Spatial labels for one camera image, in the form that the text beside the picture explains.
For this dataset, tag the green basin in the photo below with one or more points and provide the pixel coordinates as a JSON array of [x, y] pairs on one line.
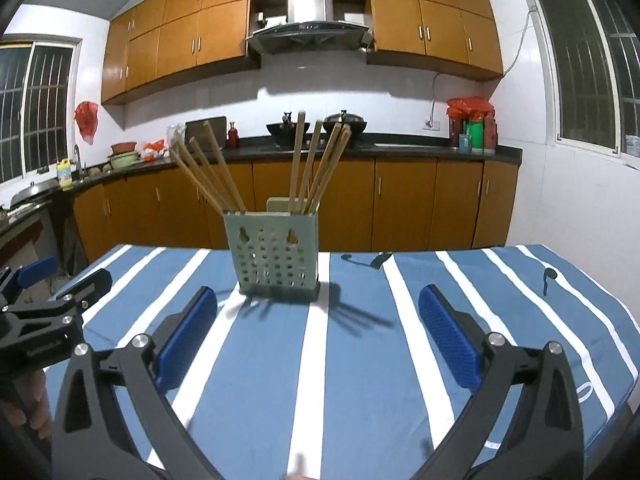
[[122, 161]]

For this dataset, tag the green perforated chopstick holder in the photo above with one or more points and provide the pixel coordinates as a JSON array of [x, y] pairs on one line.
[[270, 265]]

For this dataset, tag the orange wooden cabinets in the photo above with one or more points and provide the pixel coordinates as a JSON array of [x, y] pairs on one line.
[[410, 200], [425, 15]]

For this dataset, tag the steel pot lid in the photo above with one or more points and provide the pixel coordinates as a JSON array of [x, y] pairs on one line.
[[32, 192]]

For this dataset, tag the orange wooden lower cabinets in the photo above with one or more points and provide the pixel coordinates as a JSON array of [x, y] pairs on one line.
[[410, 200]]

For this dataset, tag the black wok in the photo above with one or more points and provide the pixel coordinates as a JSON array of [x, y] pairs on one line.
[[280, 132]]

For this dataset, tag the steel range hood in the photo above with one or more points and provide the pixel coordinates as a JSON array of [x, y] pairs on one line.
[[310, 20]]

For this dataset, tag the red plastic bags pile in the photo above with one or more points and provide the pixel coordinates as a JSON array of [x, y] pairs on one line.
[[470, 107]]

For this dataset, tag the red bottle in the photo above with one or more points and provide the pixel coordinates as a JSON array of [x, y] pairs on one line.
[[233, 136]]

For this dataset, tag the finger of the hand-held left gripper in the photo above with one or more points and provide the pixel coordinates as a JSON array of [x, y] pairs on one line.
[[75, 295], [35, 268]]

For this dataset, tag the blue white striped tablecloth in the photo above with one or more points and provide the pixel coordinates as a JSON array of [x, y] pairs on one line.
[[350, 360]]

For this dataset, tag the barred window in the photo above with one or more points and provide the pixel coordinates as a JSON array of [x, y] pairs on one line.
[[585, 60], [35, 110]]

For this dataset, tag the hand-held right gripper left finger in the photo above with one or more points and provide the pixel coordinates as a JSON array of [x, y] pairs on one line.
[[185, 340]]

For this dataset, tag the yellow bottle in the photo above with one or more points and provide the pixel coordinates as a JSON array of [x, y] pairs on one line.
[[65, 175]]

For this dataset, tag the red plastic bag on wall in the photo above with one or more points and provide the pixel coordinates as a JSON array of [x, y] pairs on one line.
[[87, 120]]

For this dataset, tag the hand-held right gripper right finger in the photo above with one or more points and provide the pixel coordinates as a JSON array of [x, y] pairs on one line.
[[450, 340]]

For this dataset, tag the small blue bottle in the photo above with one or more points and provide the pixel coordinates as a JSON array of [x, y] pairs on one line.
[[464, 141]]

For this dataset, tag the orange wooden upper cabinets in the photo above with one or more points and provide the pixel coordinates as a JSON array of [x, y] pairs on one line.
[[425, 15]]

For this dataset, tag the clear bottle on windowsill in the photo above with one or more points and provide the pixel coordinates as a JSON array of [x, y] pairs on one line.
[[633, 146]]

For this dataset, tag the metal faucet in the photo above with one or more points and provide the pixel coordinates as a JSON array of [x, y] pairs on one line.
[[78, 160]]

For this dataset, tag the dark pot with lid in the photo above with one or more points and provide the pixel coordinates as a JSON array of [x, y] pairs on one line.
[[350, 122]]

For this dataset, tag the red white plastic bag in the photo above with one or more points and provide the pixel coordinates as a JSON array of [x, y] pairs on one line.
[[152, 150]]

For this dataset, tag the dark cutting board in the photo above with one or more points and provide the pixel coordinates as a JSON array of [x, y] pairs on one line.
[[197, 132]]

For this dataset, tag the green bottle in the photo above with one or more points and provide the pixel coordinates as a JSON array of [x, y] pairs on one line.
[[476, 137]]

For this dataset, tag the person's left hand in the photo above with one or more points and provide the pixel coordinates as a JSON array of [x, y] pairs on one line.
[[40, 390]]

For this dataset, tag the wooden chopstick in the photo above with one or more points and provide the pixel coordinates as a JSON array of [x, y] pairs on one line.
[[297, 160], [200, 172], [332, 165], [192, 172], [225, 167], [324, 165], [311, 165], [212, 172]]

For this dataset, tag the brown basin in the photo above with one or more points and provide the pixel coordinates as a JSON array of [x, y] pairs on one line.
[[124, 148]]

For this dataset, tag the clear plastic bag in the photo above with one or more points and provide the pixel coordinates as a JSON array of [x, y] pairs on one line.
[[175, 137]]

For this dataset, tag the white wall socket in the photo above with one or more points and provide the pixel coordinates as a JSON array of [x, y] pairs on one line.
[[432, 124]]

